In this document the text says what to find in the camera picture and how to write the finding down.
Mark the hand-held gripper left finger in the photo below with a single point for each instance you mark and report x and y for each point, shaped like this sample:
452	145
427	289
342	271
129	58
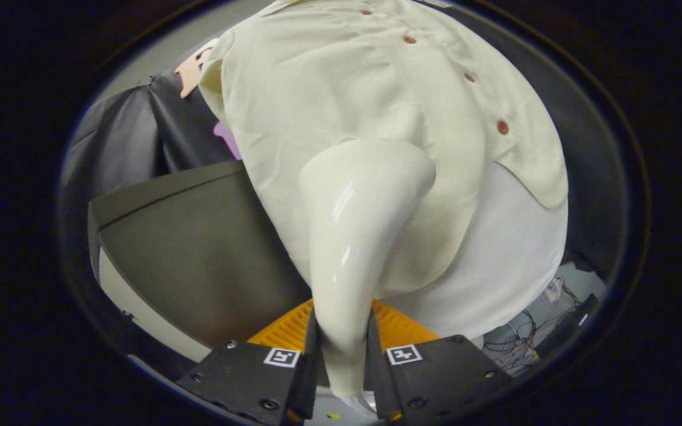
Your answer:
308	378

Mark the white garment steamer head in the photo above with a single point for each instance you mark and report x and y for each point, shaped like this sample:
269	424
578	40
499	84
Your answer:
359	236

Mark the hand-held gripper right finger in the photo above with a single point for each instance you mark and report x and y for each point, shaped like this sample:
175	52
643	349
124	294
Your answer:
376	378

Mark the white mannequin torso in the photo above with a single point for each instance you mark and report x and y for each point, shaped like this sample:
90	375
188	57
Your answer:
495	254

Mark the black electronics box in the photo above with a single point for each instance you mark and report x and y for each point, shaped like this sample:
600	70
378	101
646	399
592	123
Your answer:
572	322

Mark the cream button-up shirt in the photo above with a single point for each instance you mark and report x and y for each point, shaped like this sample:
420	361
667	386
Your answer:
329	89

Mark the small white adapter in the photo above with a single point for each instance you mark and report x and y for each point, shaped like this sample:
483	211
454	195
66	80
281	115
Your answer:
553	290

